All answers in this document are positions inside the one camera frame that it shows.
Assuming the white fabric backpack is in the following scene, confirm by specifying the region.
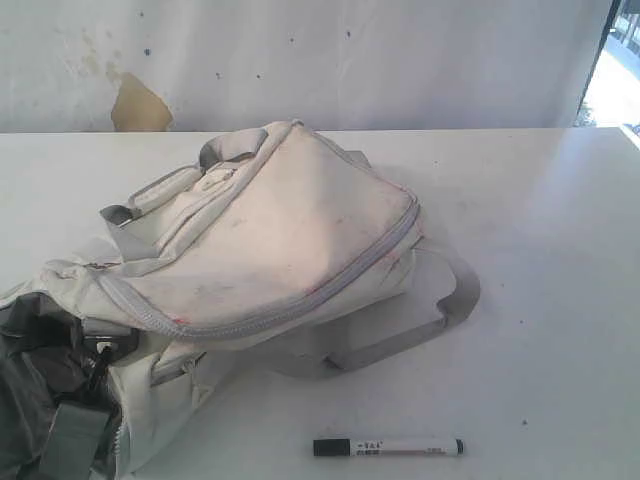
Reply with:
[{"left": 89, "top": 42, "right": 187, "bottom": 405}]
[{"left": 1, "top": 121, "right": 481, "bottom": 479}]

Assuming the white marker black cap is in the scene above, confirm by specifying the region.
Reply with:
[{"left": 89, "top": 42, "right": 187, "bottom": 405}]
[{"left": 312, "top": 438, "right": 466, "bottom": 458}]

